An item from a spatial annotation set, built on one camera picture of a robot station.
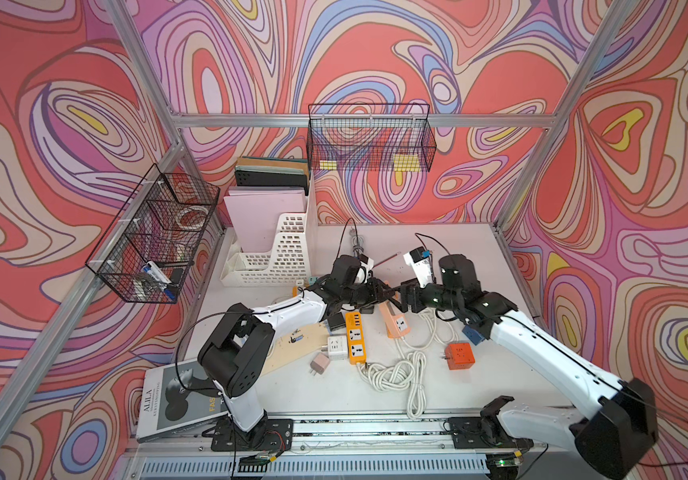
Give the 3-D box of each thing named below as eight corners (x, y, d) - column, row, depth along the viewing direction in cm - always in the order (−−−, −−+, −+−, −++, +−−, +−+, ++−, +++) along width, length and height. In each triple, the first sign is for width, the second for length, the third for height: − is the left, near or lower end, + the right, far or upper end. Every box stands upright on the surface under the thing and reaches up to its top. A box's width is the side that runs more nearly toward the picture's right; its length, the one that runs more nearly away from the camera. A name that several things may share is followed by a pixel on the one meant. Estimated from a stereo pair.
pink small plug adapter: (307, 371, 86) (307, 368, 84) (320, 354, 89) (319, 351, 87) (318, 379, 84) (317, 376, 82) (330, 361, 88) (330, 358, 85)
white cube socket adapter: (328, 361, 87) (327, 354, 83) (329, 342, 90) (328, 335, 86) (347, 361, 87) (347, 354, 83) (347, 342, 90) (347, 335, 86)
